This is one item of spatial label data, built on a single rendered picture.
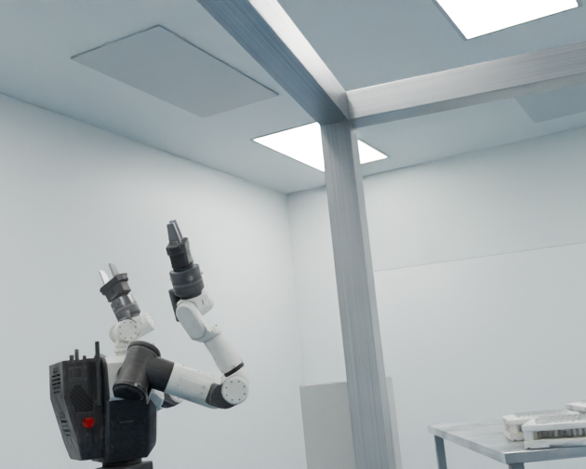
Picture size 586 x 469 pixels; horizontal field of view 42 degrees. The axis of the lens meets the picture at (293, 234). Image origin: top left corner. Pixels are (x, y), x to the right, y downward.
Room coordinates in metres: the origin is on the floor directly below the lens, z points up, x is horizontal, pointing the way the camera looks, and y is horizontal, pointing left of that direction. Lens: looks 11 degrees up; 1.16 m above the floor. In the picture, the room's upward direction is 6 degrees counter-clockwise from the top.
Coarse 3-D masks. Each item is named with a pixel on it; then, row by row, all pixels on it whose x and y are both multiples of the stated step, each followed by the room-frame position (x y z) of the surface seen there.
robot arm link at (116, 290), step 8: (112, 280) 2.69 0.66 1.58; (120, 280) 2.68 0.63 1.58; (104, 288) 2.71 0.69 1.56; (112, 288) 2.70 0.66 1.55; (120, 288) 2.68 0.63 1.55; (128, 288) 2.71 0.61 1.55; (112, 296) 2.70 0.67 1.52; (120, 296) 2.69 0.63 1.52; (128, 296) 2.69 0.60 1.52; (112, 304) 2.69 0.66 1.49; (120, 304) 2.67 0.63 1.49; (128, 304) 2.68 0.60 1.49
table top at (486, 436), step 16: (432, 432) 3.77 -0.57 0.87; (448, 432) 3.34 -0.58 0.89; (464, 432) 3.27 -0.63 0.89; (480, 432) 3.19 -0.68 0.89; (496, 432) 3.12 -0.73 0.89; (480, 448) 2.72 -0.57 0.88; (496, 448) 2.54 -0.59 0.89; (512, 448) 2.50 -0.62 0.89; (560, 448) 2.39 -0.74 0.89; (576, 448) 2.39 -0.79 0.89
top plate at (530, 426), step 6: (534, 420) 2.58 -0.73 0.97; (576, 420) 2.42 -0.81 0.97; (522, 426) 2.41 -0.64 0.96; (528, 426) 2.41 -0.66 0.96; (534, 426) 2.40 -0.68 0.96; (540, 426) 2.39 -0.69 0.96; (546, 426) 2.39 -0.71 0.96; (552, 426) 2.38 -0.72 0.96; (558, 426) 2.37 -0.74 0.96; (564, 426) 2.37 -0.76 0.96; (570, 426) 2.36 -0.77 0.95; (576, 426) 2.35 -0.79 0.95; (582, 426) 2.35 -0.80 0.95
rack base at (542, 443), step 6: (534, 438) 2.45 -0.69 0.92; (546, 438) 2.42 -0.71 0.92; (552, 438) 2.40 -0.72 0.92; (558, 438) 2.38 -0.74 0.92; (564, 438) 2.37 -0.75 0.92; (570, 438) 2.36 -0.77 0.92; (576, 438) 2.35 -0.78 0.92; (582, 438) 2.35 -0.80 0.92; (528, 444) 2.41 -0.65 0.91; (534, 444) 2.40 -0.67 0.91; (540, 444) 2.39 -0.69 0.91; (546, 444) 2.39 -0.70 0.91; (552, 444) 2.40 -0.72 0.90; (558, 444) 2.39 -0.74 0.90; (564, 444) 2.38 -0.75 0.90; (570, 444) 2.38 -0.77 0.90; (576, 444) 2.37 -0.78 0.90; (582, 444) 2.36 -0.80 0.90
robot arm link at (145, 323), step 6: (132, 306) 2.68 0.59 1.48; (138, 306) 2.71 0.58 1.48; (120, 312) 2.67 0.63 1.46; (126, 312) 2.65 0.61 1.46; (132, 312) 2.68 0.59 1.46; (138, 312) 2.70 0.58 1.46; (120, 318) 2.68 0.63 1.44; (132, 318) 2.68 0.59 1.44; (138, 318) 2.67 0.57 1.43; (144, 318) 2.67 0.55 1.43; (150, 318) 2.70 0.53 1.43; (138, 324) 2.67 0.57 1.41; (144, 324) 2.67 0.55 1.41; (150, 324) 2.67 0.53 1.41; (144, 330) 2.68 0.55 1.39; (150, 330) 2.69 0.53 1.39; (138, 336) 2.69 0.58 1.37
